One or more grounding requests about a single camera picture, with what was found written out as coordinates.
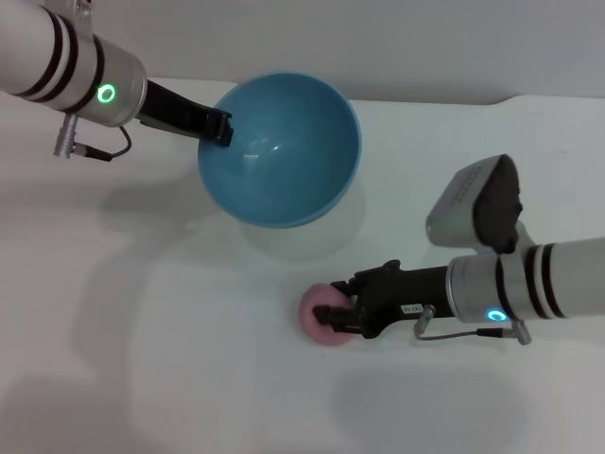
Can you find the right arm silver camera bracket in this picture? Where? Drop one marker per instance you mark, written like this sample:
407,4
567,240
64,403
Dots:
524,241

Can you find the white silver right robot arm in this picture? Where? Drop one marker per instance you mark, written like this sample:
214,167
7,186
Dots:
558,279

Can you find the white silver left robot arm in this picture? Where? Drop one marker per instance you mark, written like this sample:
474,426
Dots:
57,61

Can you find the arm silver camera bracket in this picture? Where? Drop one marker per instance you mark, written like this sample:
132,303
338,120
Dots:
79,12
524,241

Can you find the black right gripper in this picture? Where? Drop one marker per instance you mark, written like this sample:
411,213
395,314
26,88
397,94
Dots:
406,293

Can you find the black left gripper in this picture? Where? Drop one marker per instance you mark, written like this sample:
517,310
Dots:
175,109

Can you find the right wrist silver black camera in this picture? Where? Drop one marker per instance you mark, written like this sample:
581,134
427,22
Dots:
468,203

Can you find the left arm silver camera bracket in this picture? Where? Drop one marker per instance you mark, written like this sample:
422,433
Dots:
79,12

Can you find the pink peach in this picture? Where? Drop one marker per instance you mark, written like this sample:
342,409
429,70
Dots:
314,295

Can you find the blue bowl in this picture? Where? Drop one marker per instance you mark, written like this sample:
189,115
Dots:
293,156

